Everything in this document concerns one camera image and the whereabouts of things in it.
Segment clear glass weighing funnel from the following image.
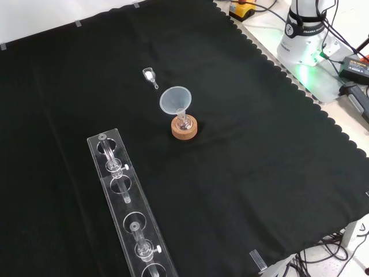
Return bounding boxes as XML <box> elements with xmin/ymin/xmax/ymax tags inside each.
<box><xmin>142</xmin><ymin>67</ymin><xmax>159</xmax><ymax>91</ymax></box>

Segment translucent plastic funnel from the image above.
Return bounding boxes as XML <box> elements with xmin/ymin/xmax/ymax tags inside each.
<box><xmin>159</xmin><ymin>85</ymin><xmax>191</xmax><ymax>117</ymax></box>

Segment clear acrylic funnel stand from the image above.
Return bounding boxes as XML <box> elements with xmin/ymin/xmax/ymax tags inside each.
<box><xmin>86</xmin><ymin>128</ymin><xmax>178</xmax><ymax>277</ymax></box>

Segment small round-bottom glass flask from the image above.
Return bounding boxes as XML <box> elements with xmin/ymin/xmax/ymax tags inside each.
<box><xmin>176</xmin><ymin>108</ymin><xmax>193</xmax><ymax>132</ymax></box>

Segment black bench cloth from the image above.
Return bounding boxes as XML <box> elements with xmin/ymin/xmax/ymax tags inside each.
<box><xmin>0</xmin><ymin>0</ymin><xmax>369</xmax><ymax>277</ymax></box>

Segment yellow stop button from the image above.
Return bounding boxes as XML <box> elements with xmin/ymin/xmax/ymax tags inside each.
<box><xmin>229</xmin><ymin>0</ymin><xmax>256</xmax><ymax>21</ymax></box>

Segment black plug block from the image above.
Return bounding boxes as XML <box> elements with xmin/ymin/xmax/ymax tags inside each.
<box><xmin>338</xmin><ymin>81</ymin><xmax>369</xmax><ymax>123</ymax></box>

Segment black power adapter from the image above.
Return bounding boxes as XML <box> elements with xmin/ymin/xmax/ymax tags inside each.
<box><xmin>338</xmin><ymin>56</ymin><xmax>369</xmax><ymax>86</ymax></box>

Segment white bench leg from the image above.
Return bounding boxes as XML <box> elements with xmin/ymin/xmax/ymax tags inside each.
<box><xmin>342</xmin><ymin>214</ymin><xmax>369</xmax><ymax>248</ymax></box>

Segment cork ring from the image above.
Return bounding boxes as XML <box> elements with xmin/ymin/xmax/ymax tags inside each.
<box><xmin>171</xmin><ymin>114</ymin><xmax>199</xmax><ymax>141</ymax></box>

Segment black stop button cable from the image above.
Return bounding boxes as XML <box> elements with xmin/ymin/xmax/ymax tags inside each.
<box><xmin>251</xmin><ymin>0</ymin><xmax>289</xmax><ymax>24</ymax></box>

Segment black cables under bench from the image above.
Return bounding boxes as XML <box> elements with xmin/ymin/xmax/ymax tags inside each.
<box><xmin>288</xmin><ymin>227</ymin><xmax>369</xmax><ymax>277</ymax></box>

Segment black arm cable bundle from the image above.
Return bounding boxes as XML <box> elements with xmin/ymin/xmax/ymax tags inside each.
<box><xmin>315</xmin><ymin>0</ymin><xmax>369</xmax><ymax>76</ymax></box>

